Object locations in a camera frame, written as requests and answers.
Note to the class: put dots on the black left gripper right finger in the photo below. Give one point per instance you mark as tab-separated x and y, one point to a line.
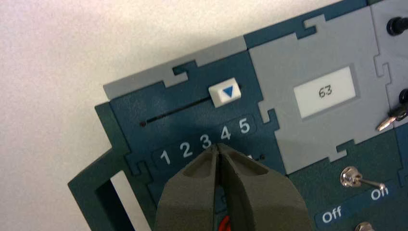
261	201

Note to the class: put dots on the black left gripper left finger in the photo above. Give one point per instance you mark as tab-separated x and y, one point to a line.
188	197

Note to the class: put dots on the white slider knob blue triangle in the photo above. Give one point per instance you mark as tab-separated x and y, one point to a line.
224	91

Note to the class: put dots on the red round push button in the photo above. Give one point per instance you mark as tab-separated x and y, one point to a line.
227	223

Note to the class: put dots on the modular grey-blue task box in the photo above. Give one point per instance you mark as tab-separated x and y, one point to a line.
178	102

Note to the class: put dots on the white number display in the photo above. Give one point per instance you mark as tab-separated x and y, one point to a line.
324	91

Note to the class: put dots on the black upright banana plug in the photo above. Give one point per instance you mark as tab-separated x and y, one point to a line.
396	26

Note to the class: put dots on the metal toggle switch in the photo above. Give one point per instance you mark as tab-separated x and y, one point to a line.
352	178
364	227

